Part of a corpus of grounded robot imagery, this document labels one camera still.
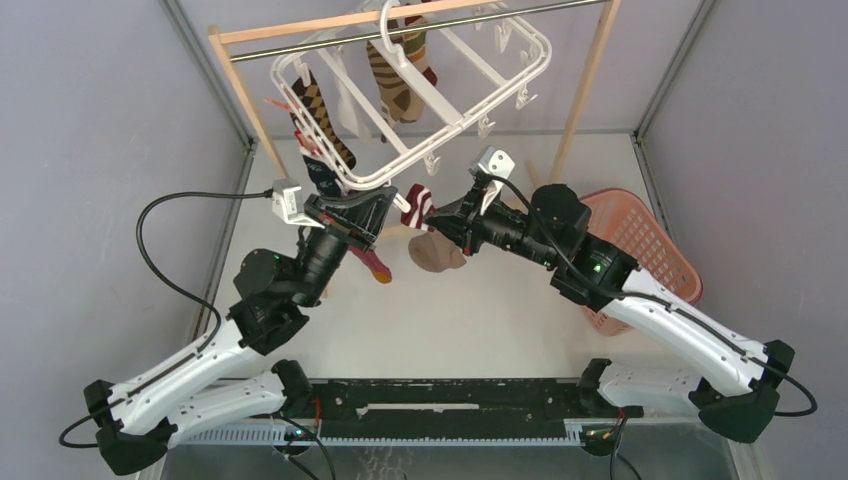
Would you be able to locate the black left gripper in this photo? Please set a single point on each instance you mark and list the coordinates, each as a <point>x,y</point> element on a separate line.
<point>353,219</point>

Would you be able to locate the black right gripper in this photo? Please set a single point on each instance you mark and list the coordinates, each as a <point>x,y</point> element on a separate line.
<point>466,219</point>

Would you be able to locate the beige red striped sock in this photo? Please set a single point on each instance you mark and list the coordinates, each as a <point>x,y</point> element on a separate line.
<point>430,251</point>

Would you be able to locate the purple orange striped sock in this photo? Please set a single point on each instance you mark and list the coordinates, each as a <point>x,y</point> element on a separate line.
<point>380,272</point>

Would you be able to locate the white plastic clip hanger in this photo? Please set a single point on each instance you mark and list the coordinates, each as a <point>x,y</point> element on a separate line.
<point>355,61</point>

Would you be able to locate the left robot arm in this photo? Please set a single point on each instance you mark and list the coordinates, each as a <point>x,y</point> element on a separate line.
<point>139,420</point>

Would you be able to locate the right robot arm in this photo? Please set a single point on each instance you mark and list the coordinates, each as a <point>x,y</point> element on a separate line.
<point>729,383</point>

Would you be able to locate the navy blue sock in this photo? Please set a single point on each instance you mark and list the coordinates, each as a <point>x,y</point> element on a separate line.
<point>325,180</point>

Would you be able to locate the brown argyle sock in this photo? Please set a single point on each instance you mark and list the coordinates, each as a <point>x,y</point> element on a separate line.
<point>311,97</point>

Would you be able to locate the brown striped sock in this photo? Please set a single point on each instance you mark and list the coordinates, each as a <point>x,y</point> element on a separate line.
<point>399,102</point>

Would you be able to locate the white cloth sock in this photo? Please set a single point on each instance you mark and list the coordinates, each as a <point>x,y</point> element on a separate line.
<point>348,115</point>

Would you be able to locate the pink laundry basket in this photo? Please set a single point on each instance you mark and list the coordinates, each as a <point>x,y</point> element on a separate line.
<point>623,219</point>

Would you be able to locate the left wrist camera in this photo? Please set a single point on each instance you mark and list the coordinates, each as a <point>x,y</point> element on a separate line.
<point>289,203</point>

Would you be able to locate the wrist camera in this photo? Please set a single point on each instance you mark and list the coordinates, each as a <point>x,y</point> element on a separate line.
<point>494,162</point>
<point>289,203</point>

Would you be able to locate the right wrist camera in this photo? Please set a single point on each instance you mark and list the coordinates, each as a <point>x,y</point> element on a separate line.
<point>494,162</point>

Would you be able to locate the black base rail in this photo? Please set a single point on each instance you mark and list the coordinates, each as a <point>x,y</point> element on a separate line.
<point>454,409</point>

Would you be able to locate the wooden drying rack frame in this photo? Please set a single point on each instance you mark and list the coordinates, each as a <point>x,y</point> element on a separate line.
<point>252,119</point>

